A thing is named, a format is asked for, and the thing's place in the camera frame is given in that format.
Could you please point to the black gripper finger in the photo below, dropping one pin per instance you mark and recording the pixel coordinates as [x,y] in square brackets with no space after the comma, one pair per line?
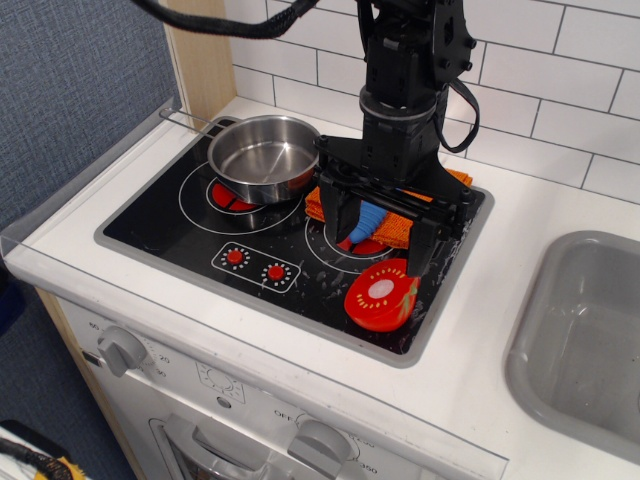
[341,208]
[424,237]

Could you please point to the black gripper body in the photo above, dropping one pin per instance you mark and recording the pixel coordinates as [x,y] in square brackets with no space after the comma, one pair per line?
[395,165]

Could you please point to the stainless steel pot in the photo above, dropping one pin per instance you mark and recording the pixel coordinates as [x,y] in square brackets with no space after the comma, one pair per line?
[263,160]

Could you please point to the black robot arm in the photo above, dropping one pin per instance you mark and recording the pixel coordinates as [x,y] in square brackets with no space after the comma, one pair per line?
[415,52]

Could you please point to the orange folded cloth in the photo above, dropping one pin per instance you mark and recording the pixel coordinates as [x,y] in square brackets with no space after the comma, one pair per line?
[314,210]

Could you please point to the red toy tomato half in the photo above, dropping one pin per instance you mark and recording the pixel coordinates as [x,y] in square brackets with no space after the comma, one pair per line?
[382,298]

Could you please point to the black toy stovetop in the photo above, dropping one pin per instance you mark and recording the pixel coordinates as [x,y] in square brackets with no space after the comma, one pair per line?
[274,259]

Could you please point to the grey sink basin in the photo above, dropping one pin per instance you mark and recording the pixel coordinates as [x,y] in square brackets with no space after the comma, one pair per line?
[573,365]

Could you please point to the grey right oven knob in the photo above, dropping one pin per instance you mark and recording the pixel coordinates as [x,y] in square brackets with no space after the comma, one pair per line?
[320,447]

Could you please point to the grey oven knob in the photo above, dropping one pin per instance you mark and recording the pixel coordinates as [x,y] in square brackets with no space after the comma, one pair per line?
[320,447]
[120,350]

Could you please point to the white toy oven front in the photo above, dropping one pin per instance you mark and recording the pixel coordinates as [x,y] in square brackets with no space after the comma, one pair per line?
[184,419]

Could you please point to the grey left oven knob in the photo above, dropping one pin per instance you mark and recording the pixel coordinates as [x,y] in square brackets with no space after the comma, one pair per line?
[120,350]

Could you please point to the blue handled toy fork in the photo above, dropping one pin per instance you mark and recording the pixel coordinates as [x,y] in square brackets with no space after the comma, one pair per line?
[377,224]

